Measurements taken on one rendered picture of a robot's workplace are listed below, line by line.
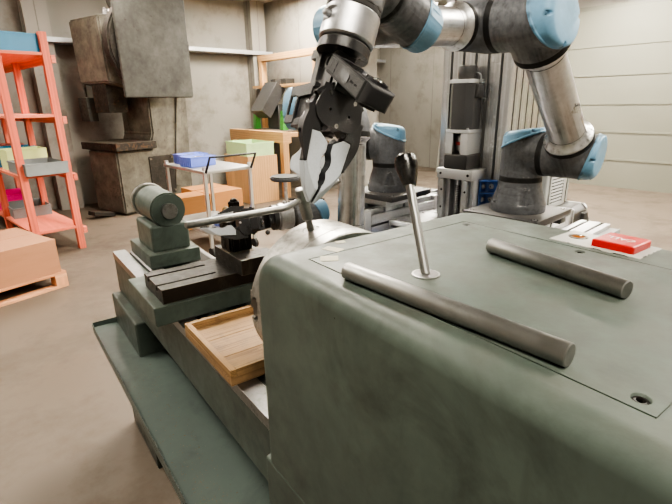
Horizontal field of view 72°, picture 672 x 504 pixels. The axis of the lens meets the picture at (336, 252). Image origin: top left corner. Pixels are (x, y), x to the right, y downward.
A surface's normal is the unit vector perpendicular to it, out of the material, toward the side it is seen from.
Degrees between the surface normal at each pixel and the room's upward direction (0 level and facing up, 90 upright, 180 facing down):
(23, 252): 90
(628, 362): 0
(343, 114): 86
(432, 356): 63
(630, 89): 90
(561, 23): 85
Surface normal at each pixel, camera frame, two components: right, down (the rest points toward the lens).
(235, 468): -0.02, -0.95
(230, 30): 0.69, 0.22
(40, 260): 0.83, 0.16
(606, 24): -0.73, 0.22
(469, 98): -0.03, 0.31
